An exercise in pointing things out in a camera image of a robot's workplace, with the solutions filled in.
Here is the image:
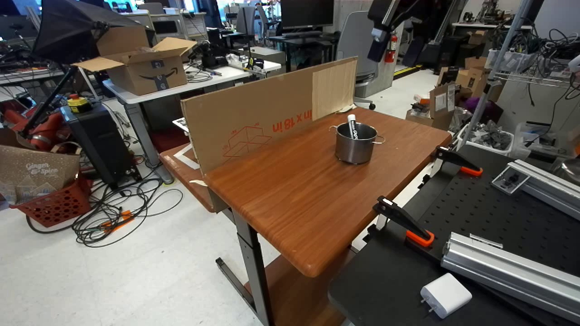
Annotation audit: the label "white parts tray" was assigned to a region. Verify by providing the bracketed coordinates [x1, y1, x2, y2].
[455, 124, 515, 160]

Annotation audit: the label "black softbox light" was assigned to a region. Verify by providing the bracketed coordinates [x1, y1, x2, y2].
[31, 0, 143, 66]

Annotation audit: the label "silver metal pole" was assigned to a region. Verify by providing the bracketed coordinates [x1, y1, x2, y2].
[455, 0, 537, 153]

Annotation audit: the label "yellow red emergency stop button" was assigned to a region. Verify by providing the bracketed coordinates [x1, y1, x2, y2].
[64, 93, 94, 116]

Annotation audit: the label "black Expo marker white cap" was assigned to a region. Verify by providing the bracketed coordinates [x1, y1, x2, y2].
[345, 113, 359, 140]

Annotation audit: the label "long aluminium extrusion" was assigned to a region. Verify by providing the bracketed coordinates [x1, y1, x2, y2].
[506, 158, 580, 223]
[441, 232, 580, 325]

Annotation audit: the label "grey office chair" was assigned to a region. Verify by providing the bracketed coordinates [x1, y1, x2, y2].
[335, 10, 395, 111]

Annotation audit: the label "black controller box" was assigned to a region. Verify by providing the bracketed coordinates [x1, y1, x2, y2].
[60, 98, 132, 187]

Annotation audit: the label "low wooden side table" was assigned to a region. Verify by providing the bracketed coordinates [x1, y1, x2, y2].
[160, 144, 229, 214]

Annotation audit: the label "white power adapter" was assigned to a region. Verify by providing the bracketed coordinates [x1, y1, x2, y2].
[419, 272, 475, 321]

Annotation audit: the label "brown cardboard panel red print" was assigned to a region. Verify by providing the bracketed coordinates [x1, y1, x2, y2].
[180, 71, 316, 178]

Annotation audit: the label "wooden lower board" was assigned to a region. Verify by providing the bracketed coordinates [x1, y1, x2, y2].
[243, 251, 355, 326]

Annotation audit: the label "small steel pot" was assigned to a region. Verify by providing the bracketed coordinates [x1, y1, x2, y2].
[328, 120, 386, 167]

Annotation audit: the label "open cardboard box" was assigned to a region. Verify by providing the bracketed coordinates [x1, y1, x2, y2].
[71, 24, 200, 98]

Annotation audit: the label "orange power strip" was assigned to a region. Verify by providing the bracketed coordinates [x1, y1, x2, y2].
[98, 207, 134, 234]

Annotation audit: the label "brown paper bag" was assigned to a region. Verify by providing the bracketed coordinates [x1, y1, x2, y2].
[0, 144, 84, 207]

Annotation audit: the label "red plastic basket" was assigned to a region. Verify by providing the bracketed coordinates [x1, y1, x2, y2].
[13, 178, 94, 231]

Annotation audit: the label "red machine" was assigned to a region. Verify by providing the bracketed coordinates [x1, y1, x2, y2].
[2, 102, 73, 153]

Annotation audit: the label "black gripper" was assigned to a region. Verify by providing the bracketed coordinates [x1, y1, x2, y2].
[366, 0, 417, 64]

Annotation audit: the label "small grey metal plate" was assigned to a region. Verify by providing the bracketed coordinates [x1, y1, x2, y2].
[490, 165, 533, 196]

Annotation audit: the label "black metal table leg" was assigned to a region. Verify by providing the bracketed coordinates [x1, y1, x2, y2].
[214, 207, 277, 326]

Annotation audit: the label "black monitor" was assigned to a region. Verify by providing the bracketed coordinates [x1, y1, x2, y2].
[277, 0, 335, 33]

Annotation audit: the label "grey work table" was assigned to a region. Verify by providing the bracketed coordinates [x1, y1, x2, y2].
[102, 62, 287, 183]

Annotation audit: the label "black floor cables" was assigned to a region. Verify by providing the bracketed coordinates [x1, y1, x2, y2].
[26, 174, 187, 251]

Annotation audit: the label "stacked cardboard boxes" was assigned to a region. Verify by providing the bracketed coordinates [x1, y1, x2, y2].
[428, 57, 504, 120]

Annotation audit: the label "black light stand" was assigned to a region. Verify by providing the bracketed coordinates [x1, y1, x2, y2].
[20, 62, 84, 138]

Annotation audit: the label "black orange bar clamp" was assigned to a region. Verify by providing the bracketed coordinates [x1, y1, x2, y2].
[372, 196, 437, 251]
[435, 145, 486, 180]

